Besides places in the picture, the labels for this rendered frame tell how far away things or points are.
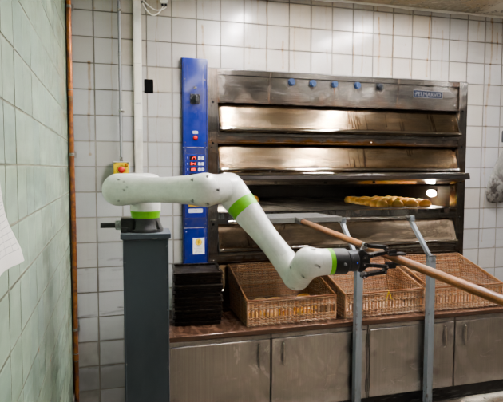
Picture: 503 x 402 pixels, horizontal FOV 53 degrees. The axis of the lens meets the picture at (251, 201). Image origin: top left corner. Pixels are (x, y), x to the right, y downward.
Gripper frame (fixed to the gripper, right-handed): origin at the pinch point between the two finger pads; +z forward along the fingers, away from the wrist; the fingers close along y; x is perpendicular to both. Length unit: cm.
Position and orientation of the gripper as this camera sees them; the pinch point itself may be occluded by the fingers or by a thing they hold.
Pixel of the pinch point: (396, 258)
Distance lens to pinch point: 192.2
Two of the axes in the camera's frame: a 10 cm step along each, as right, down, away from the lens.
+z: 9.6, -0.1, 2.8
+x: 2.8, 1.1, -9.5
